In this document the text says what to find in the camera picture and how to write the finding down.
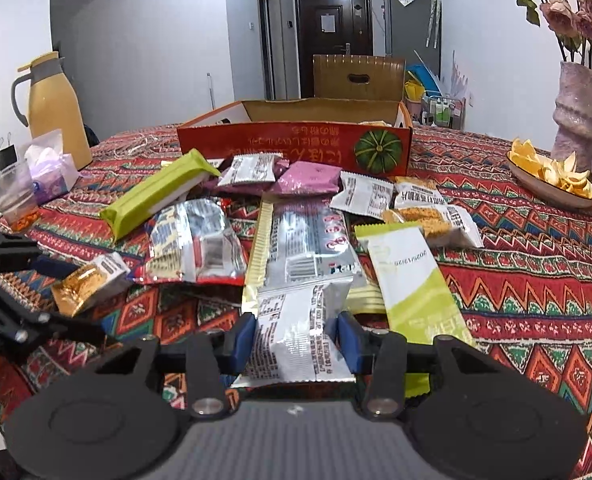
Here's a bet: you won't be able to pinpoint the clear plastic cup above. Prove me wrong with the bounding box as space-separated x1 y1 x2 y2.
0 162 42 231

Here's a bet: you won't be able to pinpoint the purple tissue pack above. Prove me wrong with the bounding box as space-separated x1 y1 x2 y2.
18 129 82 198

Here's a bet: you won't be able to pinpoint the long green snack packet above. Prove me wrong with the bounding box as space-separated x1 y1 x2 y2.
99 149 222 241

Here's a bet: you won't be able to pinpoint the grey refrigerator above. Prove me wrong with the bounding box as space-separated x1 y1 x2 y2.
383 0 442 61

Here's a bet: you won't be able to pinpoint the white folded umbrella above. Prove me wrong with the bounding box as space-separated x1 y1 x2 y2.
426 0 443 49

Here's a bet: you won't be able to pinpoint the large silver snack packet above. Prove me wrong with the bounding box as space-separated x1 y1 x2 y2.
243 195 372 313

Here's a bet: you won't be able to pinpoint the black paper bag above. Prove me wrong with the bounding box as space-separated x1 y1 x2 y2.
0 132 20 172

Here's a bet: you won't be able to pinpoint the gold snack packet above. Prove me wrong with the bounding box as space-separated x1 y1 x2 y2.
51 252 133 318

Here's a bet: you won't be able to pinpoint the pink textured vase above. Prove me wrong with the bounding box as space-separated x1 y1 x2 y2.
551 61 592 173

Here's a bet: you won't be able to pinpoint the brown shallow bowl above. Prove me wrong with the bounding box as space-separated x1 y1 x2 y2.
506 152 592 209

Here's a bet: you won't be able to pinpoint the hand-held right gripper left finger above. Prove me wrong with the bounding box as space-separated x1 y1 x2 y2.
93 312 257 420

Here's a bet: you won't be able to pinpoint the yellow thermos jug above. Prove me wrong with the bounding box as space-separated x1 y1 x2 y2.
10 51 94 171

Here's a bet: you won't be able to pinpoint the white cable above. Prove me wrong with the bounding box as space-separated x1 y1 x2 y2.
116 130 178 157

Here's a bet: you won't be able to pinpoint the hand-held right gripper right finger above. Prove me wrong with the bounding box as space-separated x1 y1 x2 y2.
337 310 499 421

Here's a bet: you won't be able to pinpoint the long white lime snack packet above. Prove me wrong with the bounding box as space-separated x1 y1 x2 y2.
353 222 479 397

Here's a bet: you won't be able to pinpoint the patterned red tablecloth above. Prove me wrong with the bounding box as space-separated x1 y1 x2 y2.
0 124 592 466

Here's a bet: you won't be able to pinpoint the yellow crisp snack packet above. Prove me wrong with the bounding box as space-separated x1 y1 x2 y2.
380 204 484 249
393 176 442 211

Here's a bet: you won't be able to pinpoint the red cardboard box pumpkin print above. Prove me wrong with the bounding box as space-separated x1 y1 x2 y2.
176 99 415 177

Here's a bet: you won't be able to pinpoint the dried pink roses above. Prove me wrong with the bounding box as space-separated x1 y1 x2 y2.
498 0 592 78

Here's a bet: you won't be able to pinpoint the brown cardboard carton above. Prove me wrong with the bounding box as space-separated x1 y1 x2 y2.
312 54 407 103

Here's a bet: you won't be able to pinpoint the dark entrance door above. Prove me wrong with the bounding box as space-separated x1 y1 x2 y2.
294 0 374 98

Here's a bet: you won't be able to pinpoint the silver and red snack packet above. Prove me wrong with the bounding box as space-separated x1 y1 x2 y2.
131 197 247 286

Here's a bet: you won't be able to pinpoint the wire rack with bottles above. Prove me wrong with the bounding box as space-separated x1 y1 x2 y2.
420 94 468 130

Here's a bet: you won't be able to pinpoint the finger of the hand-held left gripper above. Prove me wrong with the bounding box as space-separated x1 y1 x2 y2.
0 280 108 362
0 227 77 281

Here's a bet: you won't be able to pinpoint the blue plastic item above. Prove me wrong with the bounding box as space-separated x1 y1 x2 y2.
407 62 439 95

